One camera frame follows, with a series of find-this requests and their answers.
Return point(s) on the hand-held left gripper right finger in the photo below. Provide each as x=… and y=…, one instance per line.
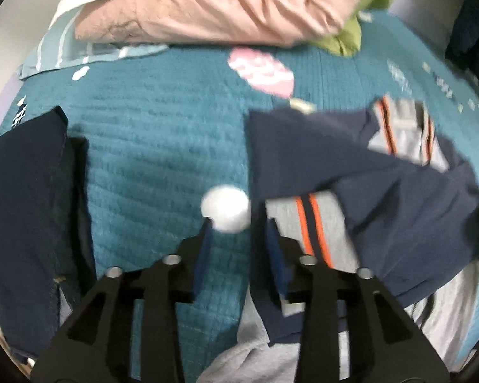
x=277, y=261

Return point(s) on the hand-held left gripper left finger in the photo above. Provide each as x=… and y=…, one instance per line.
x=203, y=255

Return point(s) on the navy and grey striped jacket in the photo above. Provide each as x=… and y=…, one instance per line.
x=387, y=191

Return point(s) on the teal quilted bedspread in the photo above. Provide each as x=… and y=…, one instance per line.
x=159, y=143

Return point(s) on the folded dark navy garment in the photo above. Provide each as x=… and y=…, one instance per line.
x=32, y=215

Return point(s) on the green cloth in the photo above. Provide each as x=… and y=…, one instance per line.
x=349, y=28

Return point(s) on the light blue striped pillow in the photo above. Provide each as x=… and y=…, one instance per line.
x=70, y=44

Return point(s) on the pink quilt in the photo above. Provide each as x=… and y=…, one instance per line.
x=223, y=6

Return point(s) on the dark blue hanging garment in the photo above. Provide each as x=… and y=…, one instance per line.
x=473, y=36

